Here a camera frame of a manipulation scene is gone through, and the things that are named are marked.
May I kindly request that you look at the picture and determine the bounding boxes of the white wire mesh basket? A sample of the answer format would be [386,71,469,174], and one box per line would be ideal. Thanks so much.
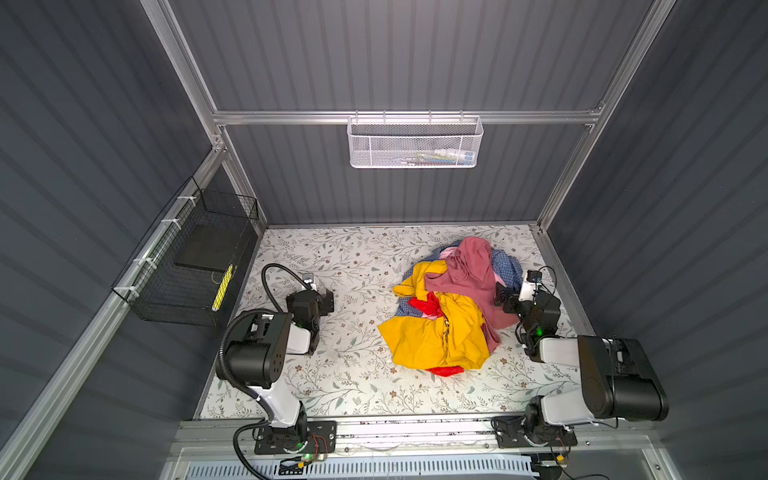
[346,115,484,169]

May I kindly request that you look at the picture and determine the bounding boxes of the floral table mat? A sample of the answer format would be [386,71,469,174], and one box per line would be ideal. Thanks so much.
[199,224,582,420]

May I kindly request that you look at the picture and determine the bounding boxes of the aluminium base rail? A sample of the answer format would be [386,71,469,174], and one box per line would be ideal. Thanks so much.
[170,413,656,459]

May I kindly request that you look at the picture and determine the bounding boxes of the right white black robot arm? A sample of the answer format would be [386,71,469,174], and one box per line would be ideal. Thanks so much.
[491,282,670,449]

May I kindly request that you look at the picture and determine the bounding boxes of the maroon pink cloth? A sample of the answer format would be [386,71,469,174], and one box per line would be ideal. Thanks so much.
[425,237,519,353]

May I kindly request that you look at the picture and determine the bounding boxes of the yellow cloth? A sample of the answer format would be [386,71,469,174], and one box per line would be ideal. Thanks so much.
[379,260,490,370]

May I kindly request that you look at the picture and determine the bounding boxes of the items in white basket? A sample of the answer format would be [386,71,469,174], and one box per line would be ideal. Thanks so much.
[397,149,476,168]

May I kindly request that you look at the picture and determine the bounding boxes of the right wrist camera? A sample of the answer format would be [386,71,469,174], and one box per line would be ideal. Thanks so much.
[518,270,543,302]

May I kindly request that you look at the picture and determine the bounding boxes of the black wire basket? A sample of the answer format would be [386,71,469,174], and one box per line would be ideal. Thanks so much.
[112,180,259,327]

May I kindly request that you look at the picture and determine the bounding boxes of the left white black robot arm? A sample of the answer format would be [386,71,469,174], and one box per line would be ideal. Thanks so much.
[215,289,337,456]

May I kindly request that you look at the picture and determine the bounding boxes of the blue checkered shirt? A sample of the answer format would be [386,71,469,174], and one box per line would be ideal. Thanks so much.
[395,240,523,318]

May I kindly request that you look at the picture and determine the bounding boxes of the yellow marker pen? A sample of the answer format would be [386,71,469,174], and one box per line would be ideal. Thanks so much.
[211,264,235,312]

